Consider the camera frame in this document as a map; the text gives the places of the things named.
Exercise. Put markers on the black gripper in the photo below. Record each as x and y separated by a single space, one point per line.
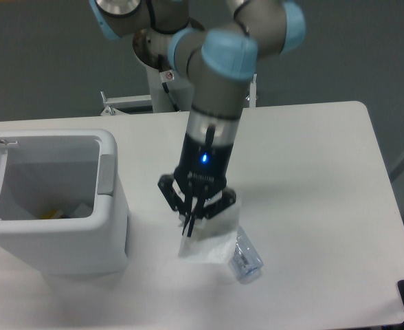
199 166

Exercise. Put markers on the white plastic wrapper bag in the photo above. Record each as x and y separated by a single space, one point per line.
212 240

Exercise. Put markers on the clear blue plastic bottle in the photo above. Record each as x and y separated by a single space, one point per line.
246 262

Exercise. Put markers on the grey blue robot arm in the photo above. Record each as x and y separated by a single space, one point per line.
220 64

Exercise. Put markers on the white plastic trash can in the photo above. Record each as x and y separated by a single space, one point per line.
74 170

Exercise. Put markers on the yellow trash in can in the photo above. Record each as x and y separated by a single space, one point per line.
55 213

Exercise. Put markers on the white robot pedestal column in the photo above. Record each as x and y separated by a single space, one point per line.
169 92

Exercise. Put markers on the white metal base frame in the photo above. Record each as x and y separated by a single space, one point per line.
143 103

